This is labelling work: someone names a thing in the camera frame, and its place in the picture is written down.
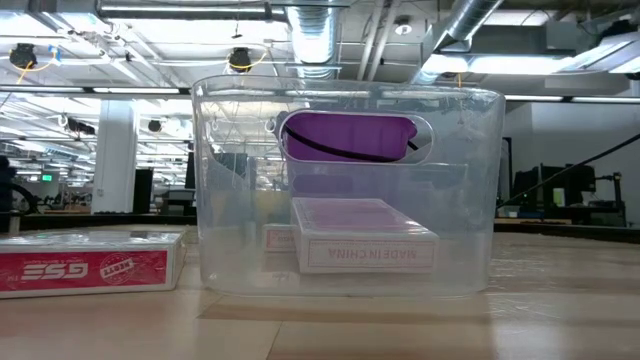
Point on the purple plastic bucket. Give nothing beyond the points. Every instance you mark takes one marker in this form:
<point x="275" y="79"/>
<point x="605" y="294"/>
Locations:
<point x="350" y="135"/>

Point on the silver round ventilation duct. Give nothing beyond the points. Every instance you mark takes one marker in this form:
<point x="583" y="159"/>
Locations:
<point x="312" y="35"/>

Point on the black aluminium table frame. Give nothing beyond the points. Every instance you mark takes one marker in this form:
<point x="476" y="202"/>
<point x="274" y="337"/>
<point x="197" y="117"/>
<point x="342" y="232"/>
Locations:
<point x="125" y="219"/>

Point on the white building column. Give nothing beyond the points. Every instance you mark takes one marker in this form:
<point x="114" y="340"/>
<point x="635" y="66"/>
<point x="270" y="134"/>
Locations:
<point x="115" y="160"/>

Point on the person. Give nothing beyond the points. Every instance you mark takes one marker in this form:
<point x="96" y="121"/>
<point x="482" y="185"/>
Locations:
<point x="6" y="185"/>

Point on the black cabinet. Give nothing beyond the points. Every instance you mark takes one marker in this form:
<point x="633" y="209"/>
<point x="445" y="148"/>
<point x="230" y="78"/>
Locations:
<point x="143" y="190"/>

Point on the green exit sign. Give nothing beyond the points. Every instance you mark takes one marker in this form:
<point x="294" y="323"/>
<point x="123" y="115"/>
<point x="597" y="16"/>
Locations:
<point x="47" y="177"/>

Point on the frosted clear plastic bin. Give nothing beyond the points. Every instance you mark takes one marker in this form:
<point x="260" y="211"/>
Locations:
<point x="235" y="272"/>

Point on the black ceiling device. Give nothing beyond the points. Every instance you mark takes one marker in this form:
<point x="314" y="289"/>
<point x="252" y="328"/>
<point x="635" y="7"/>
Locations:
<point x="155" y="125"/>
<point x="240" y="59"/>
<point x="22" y="55"/>

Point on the silver slanted ventilation duct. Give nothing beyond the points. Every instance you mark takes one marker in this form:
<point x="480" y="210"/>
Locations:
<point x="467" y="20"/>

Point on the black desk with monitors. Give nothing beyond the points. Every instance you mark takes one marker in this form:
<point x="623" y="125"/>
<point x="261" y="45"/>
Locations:
<point x="565" y="187"/>

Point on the red white playing cards box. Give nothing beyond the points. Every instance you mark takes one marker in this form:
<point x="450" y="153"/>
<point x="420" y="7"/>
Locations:
<point x="362" y="235"/>
<point x="85" y="270"/>
<point x="277" y="239"/>

